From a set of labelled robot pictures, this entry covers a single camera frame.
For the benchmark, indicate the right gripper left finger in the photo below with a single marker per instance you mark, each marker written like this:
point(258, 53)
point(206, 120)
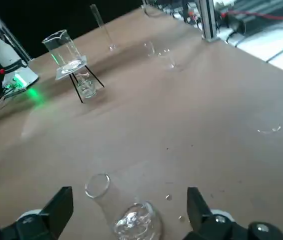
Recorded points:
point(54, 212)

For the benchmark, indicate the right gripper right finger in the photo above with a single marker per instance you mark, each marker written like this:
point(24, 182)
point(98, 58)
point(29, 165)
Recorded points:
point(201, 220)

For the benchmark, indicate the small glass alcohol lamp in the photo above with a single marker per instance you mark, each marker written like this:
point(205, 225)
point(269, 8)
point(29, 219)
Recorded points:
point(86, 87)

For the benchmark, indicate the black power adapter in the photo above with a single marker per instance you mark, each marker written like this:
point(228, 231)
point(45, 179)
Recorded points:
point(236, 23)

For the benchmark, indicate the aluminium camera post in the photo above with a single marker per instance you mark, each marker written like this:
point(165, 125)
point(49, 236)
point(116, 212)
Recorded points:
point(207, 20)

